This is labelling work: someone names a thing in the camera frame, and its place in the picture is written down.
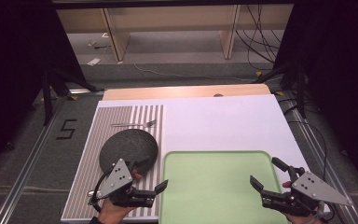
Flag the light wooden desk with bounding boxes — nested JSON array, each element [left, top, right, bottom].
[[55, 3, 295, 63]]

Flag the person's left hand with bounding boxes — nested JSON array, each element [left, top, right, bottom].
[[97, 170, 145, 224]]

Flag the white board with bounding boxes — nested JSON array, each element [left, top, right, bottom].
[[60, 93, 332, 223]]

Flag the grey striped placemat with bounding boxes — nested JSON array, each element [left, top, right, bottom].
[[61, 104, 165, 222]]

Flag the small floor debris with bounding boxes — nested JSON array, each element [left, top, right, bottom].
[[87, 39, 112, 50]]

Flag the green tray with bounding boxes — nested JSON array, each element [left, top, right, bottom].
[[158, 150, 289, 224]]

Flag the black floor cable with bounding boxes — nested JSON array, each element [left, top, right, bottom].
[[276, 97, 329, 183]]

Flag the black curtain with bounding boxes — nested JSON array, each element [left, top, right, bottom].
[[0, 0, 88, 183], [272, 0, 358, 204]]

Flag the silver fork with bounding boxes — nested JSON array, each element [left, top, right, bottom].
[[110, 119, 158, 129]]

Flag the black round plate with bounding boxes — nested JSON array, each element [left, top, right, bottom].
[[99, 128, 159, 175]]

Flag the aluminium rail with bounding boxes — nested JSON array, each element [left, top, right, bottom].
[[282, 91, 358, 224], [0, 94, 70, 224]]

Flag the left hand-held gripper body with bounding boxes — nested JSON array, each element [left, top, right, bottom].
[[88, 158, 158, 209]]

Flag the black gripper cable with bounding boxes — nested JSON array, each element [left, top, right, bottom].
[[88, 172, 111, 214], [318, 202, 337, 223]]

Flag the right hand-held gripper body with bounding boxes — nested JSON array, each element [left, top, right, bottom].
[[260, 166, 354, 218]]

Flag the black stand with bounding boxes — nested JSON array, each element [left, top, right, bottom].
[[255, 60, 310, 119], [40, 62, 106, 127]]

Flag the person's right hand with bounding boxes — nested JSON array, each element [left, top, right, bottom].
[[282, 181, 324, 224]]

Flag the bundle of black cables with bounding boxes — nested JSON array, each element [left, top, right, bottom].
[[234, 4, 283, 72]]

